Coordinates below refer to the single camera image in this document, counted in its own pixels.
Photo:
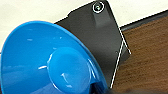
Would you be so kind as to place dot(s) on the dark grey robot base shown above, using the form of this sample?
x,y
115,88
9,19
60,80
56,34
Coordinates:
x,y
93,30

